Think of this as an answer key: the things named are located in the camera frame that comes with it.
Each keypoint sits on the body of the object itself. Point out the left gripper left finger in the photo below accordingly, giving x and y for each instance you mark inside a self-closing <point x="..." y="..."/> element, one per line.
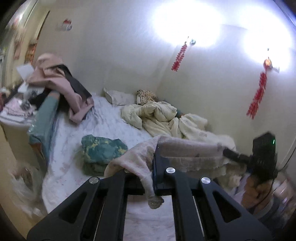
<point x="95" y="211"/>

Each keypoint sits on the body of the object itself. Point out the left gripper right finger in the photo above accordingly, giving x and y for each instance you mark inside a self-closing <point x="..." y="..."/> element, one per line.
<point x="202" y="209"/>

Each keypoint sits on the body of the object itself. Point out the pink bear print pants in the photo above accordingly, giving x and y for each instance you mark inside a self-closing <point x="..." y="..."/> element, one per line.
<point x="143" y="157"/>

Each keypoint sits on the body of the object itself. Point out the right hand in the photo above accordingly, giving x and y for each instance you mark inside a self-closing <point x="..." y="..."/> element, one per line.
<point x="256" y="195"/>

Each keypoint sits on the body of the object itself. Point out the dark green folded garment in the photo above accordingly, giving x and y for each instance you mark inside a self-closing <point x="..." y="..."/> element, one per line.
<point x="94" y="169"/>

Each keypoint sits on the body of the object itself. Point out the white floral bed sheet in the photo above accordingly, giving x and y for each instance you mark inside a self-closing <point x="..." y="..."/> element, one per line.
<point x="65" y="172"/>

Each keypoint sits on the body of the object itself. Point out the teal yellow folded garment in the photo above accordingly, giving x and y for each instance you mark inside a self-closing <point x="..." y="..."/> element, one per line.
<point x="100" y="150"/>

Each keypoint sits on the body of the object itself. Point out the teal sofa armrest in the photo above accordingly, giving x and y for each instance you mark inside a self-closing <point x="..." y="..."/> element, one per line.
<point x="41" y="129"/>

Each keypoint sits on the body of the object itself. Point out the cream bear print duvet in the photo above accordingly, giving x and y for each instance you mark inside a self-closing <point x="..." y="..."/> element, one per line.
<point x="160" y="119"/>

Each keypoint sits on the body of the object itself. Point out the white floral pillow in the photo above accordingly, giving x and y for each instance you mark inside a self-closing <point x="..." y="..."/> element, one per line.
<point x="117" y="98"/>

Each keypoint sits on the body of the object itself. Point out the white side table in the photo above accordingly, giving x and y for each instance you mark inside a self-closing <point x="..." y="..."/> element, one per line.
<point x="15" y="123"/>

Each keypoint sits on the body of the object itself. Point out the pink jacket pile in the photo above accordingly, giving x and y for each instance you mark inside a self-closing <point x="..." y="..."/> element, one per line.
<point x="50" y="72"/>

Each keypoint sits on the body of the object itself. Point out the red firecracker wall ornament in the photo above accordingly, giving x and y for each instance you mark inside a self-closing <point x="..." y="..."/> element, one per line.
<point x="179" y="58"/>

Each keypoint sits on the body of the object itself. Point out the white wall box red decoration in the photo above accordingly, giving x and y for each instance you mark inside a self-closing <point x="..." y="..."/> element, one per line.
<point x="66" y="25"/>

